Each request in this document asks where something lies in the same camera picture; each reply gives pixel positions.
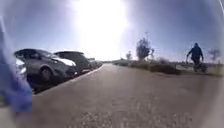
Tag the row of parked cars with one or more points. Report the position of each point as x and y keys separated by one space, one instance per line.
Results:
x=95 y=63

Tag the small tree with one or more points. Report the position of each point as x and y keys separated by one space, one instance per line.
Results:
x=128 y=56

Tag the dark car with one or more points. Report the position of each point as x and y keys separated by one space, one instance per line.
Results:
x=79 y=60

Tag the leafy tree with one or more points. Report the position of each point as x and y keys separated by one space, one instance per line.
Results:
x=143 y=50

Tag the grey asphalt path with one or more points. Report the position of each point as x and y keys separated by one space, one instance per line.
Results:
x=126 y=96

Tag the pale kerb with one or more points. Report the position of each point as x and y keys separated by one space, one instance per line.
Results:
x=71 y=80

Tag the row of bushes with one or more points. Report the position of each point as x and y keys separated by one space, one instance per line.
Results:
x=156 y=66

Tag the silver car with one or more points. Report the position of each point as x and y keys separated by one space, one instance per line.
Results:
x=43 y=66

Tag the person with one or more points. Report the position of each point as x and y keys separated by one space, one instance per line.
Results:
x=196 y=53

